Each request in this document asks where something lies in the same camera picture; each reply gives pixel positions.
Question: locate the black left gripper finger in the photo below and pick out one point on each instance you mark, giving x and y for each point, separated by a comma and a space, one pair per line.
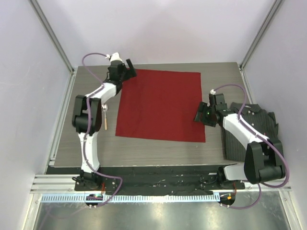
130, 73
129, 63

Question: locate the metal spoon with wooden handle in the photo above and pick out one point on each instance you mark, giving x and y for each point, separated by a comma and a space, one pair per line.
104, 110

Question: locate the dark striped button shirt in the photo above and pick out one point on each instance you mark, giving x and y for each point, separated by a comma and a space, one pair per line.
263, 121

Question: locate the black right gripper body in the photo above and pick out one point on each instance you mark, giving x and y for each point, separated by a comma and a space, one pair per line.
206, 116

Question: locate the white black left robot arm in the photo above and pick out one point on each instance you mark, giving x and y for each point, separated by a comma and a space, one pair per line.
87, 120

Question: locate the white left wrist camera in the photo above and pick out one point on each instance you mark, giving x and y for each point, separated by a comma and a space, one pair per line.
114, 57

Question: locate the right aluminium frame post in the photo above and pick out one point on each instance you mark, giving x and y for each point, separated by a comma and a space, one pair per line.
261, 32

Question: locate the aluminium front rail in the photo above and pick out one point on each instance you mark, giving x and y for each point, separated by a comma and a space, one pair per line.
56, 183

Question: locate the left aluminium frame post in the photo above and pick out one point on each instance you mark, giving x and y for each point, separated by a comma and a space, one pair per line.
51, 34

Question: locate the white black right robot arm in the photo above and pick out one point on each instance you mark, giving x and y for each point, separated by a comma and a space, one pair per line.
264, 162

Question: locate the white slotted cable duct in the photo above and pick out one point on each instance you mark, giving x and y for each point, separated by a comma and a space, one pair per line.
75, 198

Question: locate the aluminium frame post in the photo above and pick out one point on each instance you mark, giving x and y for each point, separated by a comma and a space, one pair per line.
261, 32
51, 34

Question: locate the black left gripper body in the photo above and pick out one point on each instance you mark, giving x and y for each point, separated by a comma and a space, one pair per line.
124, 71

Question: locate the red cloth napkin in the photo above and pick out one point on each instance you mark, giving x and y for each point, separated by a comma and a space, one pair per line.
161, 105

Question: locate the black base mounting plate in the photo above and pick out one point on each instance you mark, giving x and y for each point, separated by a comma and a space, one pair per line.
186, 180

